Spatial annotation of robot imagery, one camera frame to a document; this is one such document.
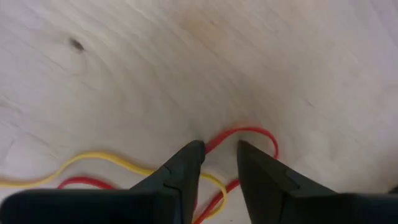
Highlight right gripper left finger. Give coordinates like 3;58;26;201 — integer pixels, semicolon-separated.
129;139;206;224

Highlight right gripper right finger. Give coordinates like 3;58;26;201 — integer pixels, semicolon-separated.
237;139;339;224

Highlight red rubber band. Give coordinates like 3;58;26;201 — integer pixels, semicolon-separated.
57;125;279;224

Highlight yellow rubber band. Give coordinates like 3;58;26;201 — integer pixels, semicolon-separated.
0;151;228;222

